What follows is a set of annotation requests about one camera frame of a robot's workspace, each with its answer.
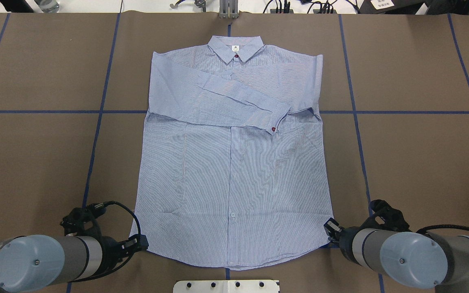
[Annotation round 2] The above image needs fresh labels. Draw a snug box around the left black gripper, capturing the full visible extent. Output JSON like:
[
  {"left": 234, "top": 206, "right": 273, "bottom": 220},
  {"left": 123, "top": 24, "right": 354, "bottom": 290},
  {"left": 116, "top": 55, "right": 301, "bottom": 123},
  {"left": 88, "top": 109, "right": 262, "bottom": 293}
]
[{"left": 115, "top": 235, "right": 149, "bottom": 261}]

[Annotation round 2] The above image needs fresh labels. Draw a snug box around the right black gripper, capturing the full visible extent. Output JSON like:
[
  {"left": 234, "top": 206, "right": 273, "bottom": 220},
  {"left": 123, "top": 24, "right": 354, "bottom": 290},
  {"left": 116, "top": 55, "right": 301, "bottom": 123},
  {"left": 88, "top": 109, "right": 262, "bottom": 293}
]
[{"left": 323, "top": 218, "right": 342, "bottom": 247}]

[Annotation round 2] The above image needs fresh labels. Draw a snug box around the light blue striped shirt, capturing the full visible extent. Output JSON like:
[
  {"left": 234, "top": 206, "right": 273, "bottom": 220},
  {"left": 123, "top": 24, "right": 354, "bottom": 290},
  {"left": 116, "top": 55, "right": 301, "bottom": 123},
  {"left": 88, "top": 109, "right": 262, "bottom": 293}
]
[{"left": 134, "top": 36, "right": 333, "bottom": 270}]

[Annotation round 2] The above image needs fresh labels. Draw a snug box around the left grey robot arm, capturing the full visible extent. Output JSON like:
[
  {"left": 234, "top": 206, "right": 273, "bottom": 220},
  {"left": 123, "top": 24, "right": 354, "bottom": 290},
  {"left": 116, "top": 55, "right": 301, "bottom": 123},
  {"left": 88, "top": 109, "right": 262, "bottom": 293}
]
[{"left": 0, "top": 234, "right": 149, "bottom": 293}]

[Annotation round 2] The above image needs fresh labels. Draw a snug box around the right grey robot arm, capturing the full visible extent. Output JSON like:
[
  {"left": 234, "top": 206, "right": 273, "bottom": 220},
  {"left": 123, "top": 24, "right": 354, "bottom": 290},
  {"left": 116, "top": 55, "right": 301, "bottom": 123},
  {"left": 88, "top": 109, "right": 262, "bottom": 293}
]
[{"left": 324, "top": 218, "right": 469, "bottom": 293}]

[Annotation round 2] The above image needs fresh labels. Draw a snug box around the clear plastic water bottle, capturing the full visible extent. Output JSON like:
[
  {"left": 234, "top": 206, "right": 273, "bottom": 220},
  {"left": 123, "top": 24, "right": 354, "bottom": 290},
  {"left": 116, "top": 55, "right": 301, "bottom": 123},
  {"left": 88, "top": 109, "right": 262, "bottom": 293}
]
[{"left": 34, "top": 0, "right": 60, "bottom": 13}]

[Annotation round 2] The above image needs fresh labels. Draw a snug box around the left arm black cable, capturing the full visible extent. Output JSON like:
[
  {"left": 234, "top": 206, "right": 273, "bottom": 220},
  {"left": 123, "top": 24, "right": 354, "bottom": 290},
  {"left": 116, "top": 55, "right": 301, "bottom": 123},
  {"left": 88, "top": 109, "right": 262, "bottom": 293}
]
[{"left": 72, "top": 201, "right": 142, "bottom": 283}]

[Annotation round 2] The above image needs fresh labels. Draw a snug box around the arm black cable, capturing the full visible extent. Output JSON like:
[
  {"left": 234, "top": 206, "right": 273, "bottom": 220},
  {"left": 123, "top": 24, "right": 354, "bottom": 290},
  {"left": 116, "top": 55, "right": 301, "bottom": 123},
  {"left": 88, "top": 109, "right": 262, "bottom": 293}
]
[
  {"left": 72, "top": 201, "right": 142, "bottom": 283},
  {"left": 416, "top": 225, "right": 469, "bottom": 237}
]

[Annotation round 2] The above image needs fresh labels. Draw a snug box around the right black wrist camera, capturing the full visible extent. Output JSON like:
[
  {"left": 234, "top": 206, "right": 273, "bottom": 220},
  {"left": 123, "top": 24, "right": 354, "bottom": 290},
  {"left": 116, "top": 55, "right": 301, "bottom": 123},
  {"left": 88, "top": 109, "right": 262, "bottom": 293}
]
[{"left": 370, "top": 199, "right": 411, "bottom": 232}]

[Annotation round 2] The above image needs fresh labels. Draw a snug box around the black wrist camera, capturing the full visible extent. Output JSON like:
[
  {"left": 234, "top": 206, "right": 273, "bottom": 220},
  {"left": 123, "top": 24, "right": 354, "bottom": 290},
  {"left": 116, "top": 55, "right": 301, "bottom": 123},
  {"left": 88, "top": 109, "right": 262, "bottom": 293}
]
[
  {"left": 370, "top": 199, "right": 411, "bottom": 232},
  {"left": 60, "top": 203, "right": 106, "bottom": 239}
]

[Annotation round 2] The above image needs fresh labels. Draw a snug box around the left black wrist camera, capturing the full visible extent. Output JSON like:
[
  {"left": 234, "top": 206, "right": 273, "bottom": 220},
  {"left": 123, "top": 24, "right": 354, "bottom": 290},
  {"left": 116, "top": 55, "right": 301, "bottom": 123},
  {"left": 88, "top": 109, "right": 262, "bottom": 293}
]
[{"left": 60, "top": 203, "right": 106, "bottom": 239}]

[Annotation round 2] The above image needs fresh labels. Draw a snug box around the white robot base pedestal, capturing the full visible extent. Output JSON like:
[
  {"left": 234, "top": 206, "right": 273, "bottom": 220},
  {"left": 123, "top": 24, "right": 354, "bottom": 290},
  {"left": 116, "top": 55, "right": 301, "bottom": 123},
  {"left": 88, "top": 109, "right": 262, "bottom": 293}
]
[{"left": 173, "top": 280, "right": 281, "bottom": 293}]

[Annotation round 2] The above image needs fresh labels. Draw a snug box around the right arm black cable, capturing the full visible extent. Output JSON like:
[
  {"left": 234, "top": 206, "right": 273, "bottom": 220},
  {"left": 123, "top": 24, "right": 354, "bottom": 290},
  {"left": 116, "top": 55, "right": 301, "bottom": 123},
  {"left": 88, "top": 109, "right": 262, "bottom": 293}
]
[{"left": 416, "top": 225, "right": 469, "bottom": 237}]

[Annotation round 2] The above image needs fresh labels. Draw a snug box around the grey aluminium frame post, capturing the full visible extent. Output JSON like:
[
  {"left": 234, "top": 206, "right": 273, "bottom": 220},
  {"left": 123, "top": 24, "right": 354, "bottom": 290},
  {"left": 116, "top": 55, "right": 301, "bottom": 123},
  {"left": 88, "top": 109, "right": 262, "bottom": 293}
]
[{"left": 219, "top": 0, "right": 239, "bottom": 19}]

